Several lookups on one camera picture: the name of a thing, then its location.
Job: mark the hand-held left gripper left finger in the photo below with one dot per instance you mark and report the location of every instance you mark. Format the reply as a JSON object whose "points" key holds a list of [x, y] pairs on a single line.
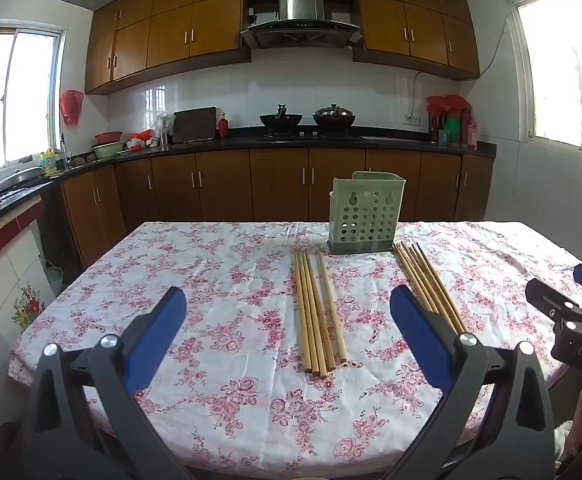
{"points": [[156, 335]]}

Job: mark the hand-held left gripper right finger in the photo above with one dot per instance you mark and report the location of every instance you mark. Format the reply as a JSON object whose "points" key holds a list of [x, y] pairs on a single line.
{"points": [[416, 325]]}

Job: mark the row of wooden chopsticks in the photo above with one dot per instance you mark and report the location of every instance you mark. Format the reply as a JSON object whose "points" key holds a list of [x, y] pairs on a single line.
{"points": [[311, 320], [431, 285]]}

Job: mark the green perforated utensil holder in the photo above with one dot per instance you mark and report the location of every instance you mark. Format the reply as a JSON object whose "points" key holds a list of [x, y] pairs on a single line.
{"points": [[366, 215]]}

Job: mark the pink floral tablecloth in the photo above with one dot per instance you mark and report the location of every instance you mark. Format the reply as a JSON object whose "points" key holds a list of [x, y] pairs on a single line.
{"points": [[221, 285]]}

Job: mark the brown base cabinets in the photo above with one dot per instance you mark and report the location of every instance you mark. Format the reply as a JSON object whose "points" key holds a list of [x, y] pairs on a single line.
{"points": [[221, 185]]}

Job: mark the red wrapped bottle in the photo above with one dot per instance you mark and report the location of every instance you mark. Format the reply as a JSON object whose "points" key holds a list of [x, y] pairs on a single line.
{"points": [[472, 135]]}

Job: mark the black kitchen countertop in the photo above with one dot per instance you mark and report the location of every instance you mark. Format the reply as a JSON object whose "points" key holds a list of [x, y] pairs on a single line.
{"points": [[396, 141]]}

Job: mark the small blue box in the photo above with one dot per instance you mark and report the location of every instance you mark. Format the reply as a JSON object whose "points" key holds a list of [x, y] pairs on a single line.
{"points": [[444, 137]]}

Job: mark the green box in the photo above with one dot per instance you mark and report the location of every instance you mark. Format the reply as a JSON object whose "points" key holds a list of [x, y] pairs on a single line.
{"points": [[454, 131]]}

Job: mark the green basin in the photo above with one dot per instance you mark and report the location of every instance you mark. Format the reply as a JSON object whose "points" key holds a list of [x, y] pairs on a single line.
{"points": [[108, 150]]}

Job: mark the red and white plastic bag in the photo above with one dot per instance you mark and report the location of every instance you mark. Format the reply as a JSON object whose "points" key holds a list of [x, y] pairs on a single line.
{"points": [[143, 139]]}

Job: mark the dark sauce bottle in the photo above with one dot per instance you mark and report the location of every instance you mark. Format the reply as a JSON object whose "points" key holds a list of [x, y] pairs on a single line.
{"points": [[434, 127]]}

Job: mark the yellow dish soap bottle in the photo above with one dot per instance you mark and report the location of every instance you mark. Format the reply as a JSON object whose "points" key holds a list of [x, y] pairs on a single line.
{"points": [[49, 162]]}

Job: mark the red basin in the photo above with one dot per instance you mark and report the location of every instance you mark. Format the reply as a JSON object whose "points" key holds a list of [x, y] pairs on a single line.
{"points": [[108, 137]]}

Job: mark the metal faucet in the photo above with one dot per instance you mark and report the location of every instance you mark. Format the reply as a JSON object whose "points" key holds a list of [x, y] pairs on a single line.
{"points": [[65, 152]]}

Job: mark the grey pan lid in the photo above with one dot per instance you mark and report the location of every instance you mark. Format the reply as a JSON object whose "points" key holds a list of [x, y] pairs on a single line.
{"points": [[21, 177]]}

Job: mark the sliding window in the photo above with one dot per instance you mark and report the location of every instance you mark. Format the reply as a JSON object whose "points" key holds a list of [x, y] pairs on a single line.
{"points": [[16, 100], [561, 70]]}

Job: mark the dark cutting board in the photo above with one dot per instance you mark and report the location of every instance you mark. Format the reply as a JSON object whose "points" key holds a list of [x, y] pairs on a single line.
{"points": [[194, 125]]}

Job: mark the black gas stove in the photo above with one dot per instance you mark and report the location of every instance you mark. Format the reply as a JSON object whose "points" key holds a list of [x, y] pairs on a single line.
{"points": [[311, 136]]}

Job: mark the red bag over bottles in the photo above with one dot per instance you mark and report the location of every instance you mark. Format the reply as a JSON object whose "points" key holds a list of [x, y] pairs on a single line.
{"points": [[448, 104]]}

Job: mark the black pot with lid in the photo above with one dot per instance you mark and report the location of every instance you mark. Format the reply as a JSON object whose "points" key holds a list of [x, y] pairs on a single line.
{"points": [[334, 117]]}

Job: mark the black wok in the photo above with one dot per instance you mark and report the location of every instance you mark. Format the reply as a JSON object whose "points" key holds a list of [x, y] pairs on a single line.
{"points": [[281, 120]]}

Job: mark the steel range hood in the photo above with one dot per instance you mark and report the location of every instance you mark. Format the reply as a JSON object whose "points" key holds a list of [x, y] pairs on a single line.
{"points": [[301, 10]]}

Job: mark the white wall socket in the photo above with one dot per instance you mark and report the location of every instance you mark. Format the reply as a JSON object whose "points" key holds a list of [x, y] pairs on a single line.
{"points": [[412, 120]]}

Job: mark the brown wall cabinet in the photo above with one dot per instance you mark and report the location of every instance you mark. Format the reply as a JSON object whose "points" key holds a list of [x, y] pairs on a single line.
{"points": [[171, 25], [411, 20]]}

